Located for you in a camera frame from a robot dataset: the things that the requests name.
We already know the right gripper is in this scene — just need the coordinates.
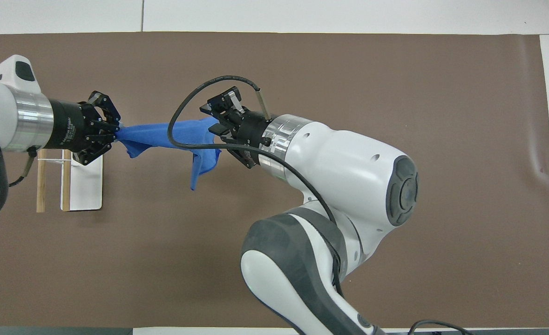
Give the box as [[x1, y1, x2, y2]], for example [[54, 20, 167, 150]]
[[199, 86, 273, 169]]

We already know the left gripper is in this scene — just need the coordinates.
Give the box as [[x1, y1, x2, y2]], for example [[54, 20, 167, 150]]
[[46, 90, 121, 167]]

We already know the wooden towel rack white base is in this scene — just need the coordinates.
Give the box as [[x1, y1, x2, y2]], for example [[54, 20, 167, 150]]
[[36, 148, 104, 214]]

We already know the blue towel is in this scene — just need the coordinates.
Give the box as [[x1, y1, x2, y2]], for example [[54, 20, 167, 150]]
[[115, 116, 222, 191]]

